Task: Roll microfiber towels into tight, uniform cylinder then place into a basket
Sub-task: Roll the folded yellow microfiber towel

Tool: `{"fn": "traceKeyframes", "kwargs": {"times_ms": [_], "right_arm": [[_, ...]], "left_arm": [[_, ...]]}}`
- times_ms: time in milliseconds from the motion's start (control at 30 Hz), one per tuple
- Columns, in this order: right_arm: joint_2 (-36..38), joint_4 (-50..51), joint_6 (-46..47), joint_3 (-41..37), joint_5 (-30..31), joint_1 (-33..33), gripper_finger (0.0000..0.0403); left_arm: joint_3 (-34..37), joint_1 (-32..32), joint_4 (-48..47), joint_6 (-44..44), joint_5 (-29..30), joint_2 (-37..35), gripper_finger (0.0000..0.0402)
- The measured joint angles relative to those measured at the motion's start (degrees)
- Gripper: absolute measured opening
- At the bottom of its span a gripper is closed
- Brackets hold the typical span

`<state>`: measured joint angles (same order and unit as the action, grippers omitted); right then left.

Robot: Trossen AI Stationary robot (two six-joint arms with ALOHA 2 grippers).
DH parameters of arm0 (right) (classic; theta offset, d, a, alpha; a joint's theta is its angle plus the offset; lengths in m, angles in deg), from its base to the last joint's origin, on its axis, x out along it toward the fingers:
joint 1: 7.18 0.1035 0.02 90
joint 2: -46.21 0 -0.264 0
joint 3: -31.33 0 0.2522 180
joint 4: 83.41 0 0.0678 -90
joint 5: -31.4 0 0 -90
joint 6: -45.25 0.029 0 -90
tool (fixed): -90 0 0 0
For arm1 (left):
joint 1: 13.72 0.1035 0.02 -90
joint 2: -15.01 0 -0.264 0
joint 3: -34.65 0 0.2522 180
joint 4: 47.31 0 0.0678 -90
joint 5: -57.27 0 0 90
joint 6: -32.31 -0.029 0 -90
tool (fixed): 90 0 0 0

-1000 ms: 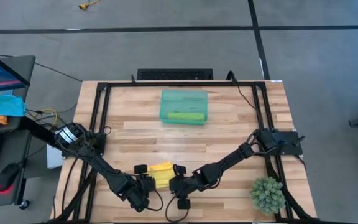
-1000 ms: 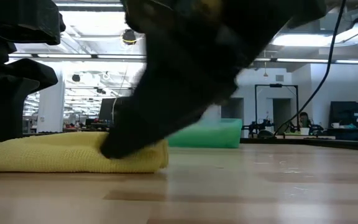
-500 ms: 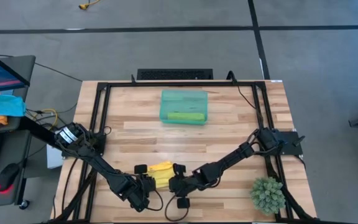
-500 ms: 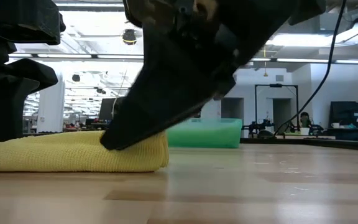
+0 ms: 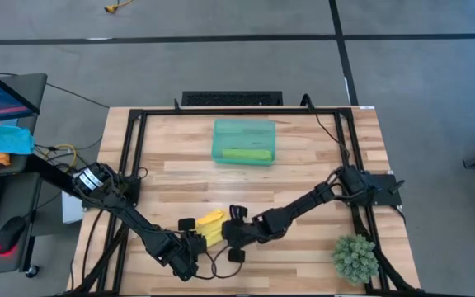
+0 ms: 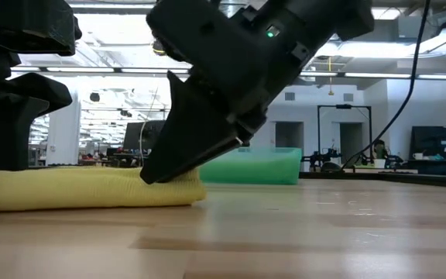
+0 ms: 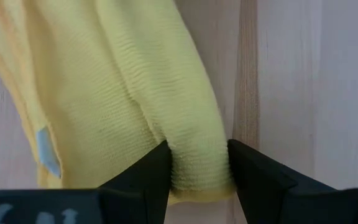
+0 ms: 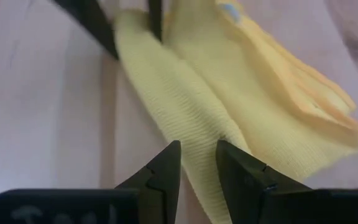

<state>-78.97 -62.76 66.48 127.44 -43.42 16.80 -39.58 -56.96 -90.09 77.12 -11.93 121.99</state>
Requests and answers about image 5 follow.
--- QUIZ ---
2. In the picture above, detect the black cable bundle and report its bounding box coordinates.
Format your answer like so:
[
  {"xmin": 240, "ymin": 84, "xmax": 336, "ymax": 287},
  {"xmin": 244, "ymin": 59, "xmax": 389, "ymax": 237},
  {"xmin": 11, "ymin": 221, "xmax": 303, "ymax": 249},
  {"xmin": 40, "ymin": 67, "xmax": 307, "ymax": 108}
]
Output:
[{"xmin": 34, "ymin": 138, "xmax": 103, "ymax": 170}]

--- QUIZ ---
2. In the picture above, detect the blue cloth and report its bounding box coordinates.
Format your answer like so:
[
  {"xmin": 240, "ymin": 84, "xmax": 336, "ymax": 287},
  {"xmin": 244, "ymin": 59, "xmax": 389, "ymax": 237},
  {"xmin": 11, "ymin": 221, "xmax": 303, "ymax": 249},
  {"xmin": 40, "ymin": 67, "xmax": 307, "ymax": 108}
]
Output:
[{"xmin": 0, "ymin": 123, "xmax": 35, "ymax": 156}]

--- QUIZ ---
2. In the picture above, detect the black perforated box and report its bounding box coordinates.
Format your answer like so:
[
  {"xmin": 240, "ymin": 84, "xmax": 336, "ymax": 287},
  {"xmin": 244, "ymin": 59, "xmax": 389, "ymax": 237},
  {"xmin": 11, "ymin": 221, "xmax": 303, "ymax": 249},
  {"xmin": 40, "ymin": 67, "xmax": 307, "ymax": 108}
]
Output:
[{"xmin": 181, "ymin": 91, "xmax": 284, "ymax": 107}]

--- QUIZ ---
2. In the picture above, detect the white box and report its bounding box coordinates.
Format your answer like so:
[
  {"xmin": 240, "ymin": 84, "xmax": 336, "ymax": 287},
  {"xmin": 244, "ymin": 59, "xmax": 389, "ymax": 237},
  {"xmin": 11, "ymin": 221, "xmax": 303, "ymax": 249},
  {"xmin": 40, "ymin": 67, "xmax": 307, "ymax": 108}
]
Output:
[{"xmin": 61, "ymin": 191, "xmax": 85, "ymax": 224}]

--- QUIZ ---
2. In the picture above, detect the grey side desk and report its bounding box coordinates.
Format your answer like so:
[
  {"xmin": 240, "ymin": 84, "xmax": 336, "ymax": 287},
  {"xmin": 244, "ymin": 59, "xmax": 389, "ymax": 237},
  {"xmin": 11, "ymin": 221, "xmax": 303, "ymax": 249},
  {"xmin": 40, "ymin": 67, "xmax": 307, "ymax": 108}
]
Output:
[{"xmin": 0, "ymin": 73, "xmax": 48, "ymax": 276}]

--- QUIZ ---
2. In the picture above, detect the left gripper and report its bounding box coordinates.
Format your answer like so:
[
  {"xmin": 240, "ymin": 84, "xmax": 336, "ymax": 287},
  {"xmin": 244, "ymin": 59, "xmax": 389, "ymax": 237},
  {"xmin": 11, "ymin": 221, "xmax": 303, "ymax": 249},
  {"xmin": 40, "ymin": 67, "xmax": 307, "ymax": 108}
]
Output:
[{"xmin": 176, "ymin": 217, "xmax": 209, "ymax": 259}]

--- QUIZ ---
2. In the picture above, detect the thin black floor cable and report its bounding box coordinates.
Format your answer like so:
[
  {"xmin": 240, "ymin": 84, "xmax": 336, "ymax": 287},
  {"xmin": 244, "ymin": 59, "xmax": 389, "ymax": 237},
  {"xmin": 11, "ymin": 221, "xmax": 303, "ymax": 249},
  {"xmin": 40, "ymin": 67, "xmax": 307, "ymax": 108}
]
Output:
[{"xmin": 0, "ymin": 72, "xmax": 111, "ymax": 109}]

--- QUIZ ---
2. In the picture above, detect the black computer mouse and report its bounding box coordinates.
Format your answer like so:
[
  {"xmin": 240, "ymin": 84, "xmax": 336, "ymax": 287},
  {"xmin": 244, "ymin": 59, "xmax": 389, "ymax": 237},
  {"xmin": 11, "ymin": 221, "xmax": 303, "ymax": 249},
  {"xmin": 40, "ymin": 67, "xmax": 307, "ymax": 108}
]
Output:
[{"xmin": 0, "ymin": 216, "xmax": 27, "ymax": 257}]

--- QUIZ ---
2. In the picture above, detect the black sleeved cable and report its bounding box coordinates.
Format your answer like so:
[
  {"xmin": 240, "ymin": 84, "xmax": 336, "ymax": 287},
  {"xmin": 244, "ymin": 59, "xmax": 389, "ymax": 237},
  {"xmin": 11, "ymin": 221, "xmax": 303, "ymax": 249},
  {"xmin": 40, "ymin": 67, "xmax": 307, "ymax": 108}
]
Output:
[
  {"xmin": 72, "ymin": 205, "xmax": 134, "ymax": 294},
  {"xmin": 350, "ymin": 205, "xmax": 418, "ymax": 294}
]

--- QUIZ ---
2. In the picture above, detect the yellow cable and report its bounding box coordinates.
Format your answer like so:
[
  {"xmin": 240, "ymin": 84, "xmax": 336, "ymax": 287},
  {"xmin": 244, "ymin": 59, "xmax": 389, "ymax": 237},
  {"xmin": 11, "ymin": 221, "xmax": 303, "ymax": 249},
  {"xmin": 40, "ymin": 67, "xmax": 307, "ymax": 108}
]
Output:
[{"xmin": 41, "ymin": 143, "xmax": 78, "ymax": 170}]

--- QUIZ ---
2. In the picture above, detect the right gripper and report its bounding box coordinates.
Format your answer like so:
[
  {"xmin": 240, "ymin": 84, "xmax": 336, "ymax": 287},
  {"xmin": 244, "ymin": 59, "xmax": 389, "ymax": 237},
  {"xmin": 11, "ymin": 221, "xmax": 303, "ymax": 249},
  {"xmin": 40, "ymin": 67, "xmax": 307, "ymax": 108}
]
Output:
[{"xmin": 221, "ymin": 204, "xmax": 264, "ymax": 265}]

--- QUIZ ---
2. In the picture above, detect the yellow microfiber towel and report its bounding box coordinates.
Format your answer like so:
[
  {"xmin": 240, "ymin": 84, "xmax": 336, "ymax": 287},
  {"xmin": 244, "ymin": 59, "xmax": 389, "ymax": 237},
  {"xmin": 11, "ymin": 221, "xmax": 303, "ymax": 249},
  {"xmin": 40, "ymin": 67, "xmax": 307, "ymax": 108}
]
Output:
[{"xmin": 195, "ymin": 208, "xmax": 230, "ymax": 248}]

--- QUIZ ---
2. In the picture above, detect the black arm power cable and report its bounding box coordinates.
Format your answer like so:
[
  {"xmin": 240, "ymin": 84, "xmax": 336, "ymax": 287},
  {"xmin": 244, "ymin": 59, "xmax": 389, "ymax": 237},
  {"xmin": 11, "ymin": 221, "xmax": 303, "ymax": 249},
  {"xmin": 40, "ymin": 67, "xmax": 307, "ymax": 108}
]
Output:
[{"xmin": 314, "ymin": 111, "xmax": 352, "ymax": 168}]

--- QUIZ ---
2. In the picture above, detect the green artificial plant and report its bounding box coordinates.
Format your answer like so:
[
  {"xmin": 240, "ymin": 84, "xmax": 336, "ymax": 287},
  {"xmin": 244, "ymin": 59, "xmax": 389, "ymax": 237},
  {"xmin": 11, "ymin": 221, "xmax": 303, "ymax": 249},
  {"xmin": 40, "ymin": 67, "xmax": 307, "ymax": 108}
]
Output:
[{"xmin": 330, "ymin": 233, "xmax": 380, "ymax": 286}]

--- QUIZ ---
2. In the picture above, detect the green microfiber towel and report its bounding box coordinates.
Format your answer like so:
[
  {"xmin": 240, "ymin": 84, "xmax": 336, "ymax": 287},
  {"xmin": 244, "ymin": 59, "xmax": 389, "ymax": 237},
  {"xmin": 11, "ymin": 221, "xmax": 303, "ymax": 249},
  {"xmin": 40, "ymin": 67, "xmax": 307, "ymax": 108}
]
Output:
[{"xmin": 222, "ymin": 148, "xmax": 273, "ymax": 163}]

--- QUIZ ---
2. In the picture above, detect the black stand bar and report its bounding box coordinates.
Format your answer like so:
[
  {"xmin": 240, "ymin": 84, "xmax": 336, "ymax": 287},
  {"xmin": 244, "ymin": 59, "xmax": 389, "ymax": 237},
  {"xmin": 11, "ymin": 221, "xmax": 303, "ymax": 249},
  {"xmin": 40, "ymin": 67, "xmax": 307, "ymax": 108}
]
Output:
[{"xmin": 26, "ymin": 154, "xmax": 82, "ymax": 198}]

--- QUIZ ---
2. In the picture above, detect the teal translucent plastic basket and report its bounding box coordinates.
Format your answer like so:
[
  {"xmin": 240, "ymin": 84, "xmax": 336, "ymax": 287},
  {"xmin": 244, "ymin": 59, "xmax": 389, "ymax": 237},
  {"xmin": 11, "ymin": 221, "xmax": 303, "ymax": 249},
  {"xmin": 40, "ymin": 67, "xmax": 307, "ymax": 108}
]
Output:
[{"xmin": 211, "ymin": 119, "xmax": 277, "ymax": 167}]

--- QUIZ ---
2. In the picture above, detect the yellow cable plug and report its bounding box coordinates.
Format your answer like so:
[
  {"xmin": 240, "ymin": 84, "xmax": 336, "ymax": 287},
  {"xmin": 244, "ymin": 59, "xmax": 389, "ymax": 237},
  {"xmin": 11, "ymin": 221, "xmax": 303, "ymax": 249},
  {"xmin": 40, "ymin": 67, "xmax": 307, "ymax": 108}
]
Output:
[{"xmin": 104, "ymin": 0, "xmax": 134, "ymax": 14}]

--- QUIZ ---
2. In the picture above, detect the black metal table frame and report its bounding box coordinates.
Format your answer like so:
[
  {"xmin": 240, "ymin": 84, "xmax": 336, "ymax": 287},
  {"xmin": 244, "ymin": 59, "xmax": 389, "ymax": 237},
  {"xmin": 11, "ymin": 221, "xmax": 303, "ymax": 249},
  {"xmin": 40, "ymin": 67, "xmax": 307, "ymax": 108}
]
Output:
[{"xmin": 66, "ymin": 105, "xmax": 424, "ymax": 297}]

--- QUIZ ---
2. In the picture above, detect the black looped wrist cable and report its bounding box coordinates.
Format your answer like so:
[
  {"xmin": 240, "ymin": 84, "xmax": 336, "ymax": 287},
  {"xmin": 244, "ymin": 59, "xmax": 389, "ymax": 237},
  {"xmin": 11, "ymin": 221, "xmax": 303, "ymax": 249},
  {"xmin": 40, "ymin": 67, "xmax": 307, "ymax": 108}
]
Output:
[{"xmin": 198, "ymin": 245, "xmax": 245, "ymax": 281}]

